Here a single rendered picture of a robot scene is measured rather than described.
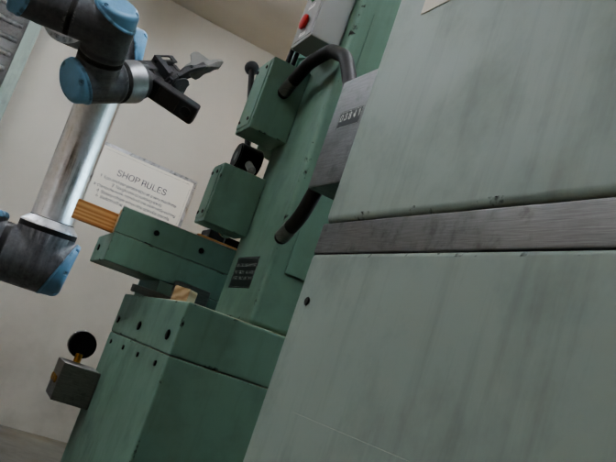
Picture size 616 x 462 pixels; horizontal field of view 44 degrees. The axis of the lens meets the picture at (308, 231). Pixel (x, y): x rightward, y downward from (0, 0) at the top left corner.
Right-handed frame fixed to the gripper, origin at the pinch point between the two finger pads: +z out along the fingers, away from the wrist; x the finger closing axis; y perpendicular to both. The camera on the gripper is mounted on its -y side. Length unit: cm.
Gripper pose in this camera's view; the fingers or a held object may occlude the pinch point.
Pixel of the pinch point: (210, 88)
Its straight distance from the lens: 182.6
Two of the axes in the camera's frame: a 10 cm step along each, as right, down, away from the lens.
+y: -5.9, -7.3, 3.4
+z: 6.3, -1.4, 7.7
